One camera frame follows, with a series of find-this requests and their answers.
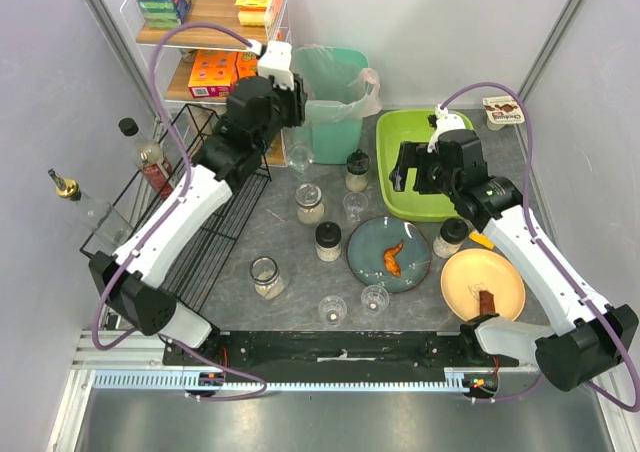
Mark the spice jar with black grinder lid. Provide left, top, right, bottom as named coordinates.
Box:
left=345, top=149, right=370, bottom=192

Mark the sauce bottle with black cap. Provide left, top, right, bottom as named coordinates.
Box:
left=118, top=117, right=174, bottom=199

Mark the glass bottle with gold pourer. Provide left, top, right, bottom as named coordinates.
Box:
left=47, top=169, right=133, bottom=251
left=286, top=141, right=313, bottom=174

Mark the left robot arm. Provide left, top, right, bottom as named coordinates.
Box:
left=89, top=73, right=307, bottom=348

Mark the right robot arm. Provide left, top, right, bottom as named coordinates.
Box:
left=389, top=129, right=639, bottom=392

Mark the clear plastic bin liner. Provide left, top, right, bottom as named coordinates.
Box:
left=291, top=45, right=382, bottom=125

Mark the teal trash bin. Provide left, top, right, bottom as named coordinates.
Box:
left=286, top=45, right=373, bottom=165

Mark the pudding cup with foil lid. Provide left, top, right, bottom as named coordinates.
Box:
left=482, top=95, right=525, bottom=131

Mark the green plastic tub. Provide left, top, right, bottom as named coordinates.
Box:
left=375, top=109, right=486, bottom=223

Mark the orange pink box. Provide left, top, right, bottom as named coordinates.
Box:
left=188, top=49, right=237, bottom=99

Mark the yellow snack packet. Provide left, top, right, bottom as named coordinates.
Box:
left=468, top=230, right=495, bottom=250

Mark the open glass jar with powder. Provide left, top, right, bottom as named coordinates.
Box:
left=294, top=183, right=325, bottom=225
left=249, top=256, right=286, bottom=300

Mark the yellow sponge pack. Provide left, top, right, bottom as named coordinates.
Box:
left=235, top=0, right=284, bottom=27

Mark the yellow plate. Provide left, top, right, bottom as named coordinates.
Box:
left=440, top=249, right=526, bottom=321

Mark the orange chicken wing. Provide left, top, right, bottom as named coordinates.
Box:
left=383, top=240, right=404, bottom=277

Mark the blue ceramic plate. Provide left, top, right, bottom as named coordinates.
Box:
left=346, top=216, right=432, bottom=294

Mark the brown meat piece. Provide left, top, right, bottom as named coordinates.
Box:
left=478, top=290, right=496, bottom=315

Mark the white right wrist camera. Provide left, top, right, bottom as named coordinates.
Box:
left=428, top=105, right=467, bottom=151

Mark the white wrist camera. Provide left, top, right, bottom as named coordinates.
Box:
left=428, top=105, right=467, bottom=151
left=249, top=39, right=294, bottom=90

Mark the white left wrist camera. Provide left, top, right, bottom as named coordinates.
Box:
left=249, top=39, right=294, bottom=90

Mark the white wire shelf rack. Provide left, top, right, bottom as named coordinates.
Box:
left=118, top=0, right=294, bottom=168

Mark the black wire dish rack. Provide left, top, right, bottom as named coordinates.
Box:
left=79, top=104, right=272, bottom=312

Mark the white toothed cable rail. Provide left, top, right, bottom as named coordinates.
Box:
left=93, top=368, right=477, bottom=393

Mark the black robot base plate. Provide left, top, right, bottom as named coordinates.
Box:
left=162, top=329, right=521, bottom=384

